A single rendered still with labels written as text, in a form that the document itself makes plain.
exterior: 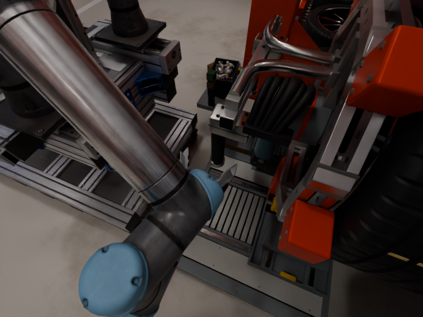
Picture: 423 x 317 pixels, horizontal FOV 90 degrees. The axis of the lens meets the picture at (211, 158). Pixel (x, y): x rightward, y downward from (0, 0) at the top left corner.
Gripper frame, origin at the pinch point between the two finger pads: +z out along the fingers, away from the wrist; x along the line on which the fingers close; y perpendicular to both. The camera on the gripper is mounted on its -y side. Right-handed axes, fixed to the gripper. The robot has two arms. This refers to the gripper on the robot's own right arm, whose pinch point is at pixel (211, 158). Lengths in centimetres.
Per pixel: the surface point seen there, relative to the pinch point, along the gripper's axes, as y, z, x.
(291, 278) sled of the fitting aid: -65, -7, -42
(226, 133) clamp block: 8.8, 2.1, -2.6
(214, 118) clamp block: 11.9, 2.3, 0.3
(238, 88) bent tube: 18.2, 5.6, -3.2
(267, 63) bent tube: 18.0, 16.1, -6.1
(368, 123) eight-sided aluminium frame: 20.8, 2.3, -24.7
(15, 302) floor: -83, -67, 78
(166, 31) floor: -83, 197, 141
